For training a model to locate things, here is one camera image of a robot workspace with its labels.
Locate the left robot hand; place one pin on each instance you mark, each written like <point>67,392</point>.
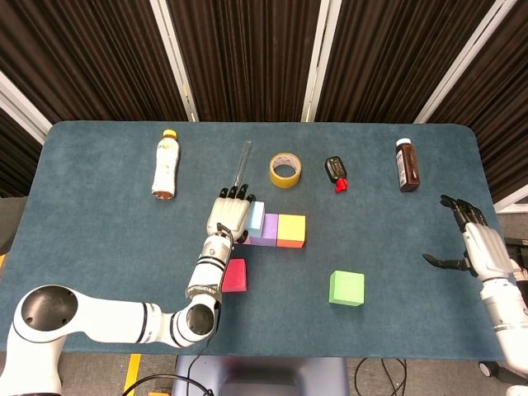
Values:
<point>229,214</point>

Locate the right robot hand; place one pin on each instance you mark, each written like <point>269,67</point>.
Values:
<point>484,247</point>

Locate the light blue foam cube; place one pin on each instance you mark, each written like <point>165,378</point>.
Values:
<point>256,218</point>

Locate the pink foam cube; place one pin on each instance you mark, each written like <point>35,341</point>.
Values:
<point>246,242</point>

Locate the purple foam cube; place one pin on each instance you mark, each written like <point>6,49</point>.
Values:
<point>270,229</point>

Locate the orange foam cube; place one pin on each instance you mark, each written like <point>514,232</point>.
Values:
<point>290,229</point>

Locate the green foam cube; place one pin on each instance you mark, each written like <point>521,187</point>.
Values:
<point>346,286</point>

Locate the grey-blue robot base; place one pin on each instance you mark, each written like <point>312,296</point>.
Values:
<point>255,375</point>

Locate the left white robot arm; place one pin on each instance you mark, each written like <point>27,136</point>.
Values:
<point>103,317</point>

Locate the black box device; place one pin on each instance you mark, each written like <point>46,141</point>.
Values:
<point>517,246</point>

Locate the glass test tube white stopper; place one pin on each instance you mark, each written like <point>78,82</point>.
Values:
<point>245,158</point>

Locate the red foam cube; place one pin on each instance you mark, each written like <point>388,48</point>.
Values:
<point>236,276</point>

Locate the yellow tape roll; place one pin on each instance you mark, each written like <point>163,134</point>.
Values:
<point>284,180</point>

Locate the white drink bottle yellow cap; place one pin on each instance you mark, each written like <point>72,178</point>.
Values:
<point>166,165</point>

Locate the brown bottle white cap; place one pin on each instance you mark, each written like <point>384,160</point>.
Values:
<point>410,169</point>

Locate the blue felt table mat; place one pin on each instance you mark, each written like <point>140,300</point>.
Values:
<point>123,247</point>

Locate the black bottle red cap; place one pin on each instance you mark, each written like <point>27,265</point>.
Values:
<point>334,167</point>

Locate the black caster wheel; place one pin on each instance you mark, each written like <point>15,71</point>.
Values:
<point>488,369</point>

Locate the yellow floor tape strip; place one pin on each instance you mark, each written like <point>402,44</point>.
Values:
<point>133,367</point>

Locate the white partition post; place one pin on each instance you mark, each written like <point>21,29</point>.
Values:
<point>173,53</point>
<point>511,204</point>
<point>16,103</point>
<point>321,53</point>
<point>463,62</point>

